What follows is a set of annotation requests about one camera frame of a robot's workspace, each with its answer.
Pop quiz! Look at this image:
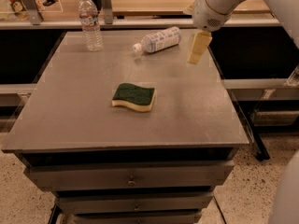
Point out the wooden shelf with metal posts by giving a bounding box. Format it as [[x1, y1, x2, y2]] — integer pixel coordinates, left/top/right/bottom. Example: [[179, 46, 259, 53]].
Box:
[[0, 0, 281, 30]]

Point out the top drawer handle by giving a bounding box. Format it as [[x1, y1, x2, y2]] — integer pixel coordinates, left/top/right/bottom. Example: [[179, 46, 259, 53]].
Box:
[[127, 175, 136, 187]]

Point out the green yellow sponge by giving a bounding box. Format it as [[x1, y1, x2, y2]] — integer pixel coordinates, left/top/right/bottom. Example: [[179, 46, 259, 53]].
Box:
[[112, 83, 156, 112]]

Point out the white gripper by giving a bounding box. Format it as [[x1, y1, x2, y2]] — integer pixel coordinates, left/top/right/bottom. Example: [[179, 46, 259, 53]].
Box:
[[183, 0, 237, 64]]

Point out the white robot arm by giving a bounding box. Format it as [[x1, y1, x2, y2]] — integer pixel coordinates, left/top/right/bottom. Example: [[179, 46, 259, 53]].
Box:
[[184, 0, 299, 224]]

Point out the colourful box on shelf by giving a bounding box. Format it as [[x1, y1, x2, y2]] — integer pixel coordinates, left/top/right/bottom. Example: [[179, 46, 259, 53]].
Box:
[[0, 0, 28, 21]]

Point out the drawer handle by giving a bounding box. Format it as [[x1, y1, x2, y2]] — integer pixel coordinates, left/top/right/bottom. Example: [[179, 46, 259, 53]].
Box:
[[127, 175, 136, 187], [134, 203, 140, 212]]

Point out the clear plastic water bottle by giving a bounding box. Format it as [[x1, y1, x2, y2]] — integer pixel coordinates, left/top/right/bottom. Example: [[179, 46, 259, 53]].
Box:
[[78, 0, 103, 51]]

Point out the blue label plastic bottle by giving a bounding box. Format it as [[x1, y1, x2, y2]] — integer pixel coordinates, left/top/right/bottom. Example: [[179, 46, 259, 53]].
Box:
[[133, 26, 181, 53]]

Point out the small black object on shelf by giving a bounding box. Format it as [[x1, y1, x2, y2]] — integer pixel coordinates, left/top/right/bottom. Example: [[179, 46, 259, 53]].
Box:
[[43, 0, 57, 7]]

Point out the grey metal drawer cabinet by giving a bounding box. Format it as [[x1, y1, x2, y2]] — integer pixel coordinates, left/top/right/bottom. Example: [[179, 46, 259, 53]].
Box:
[[4, 29, 249, 224]]

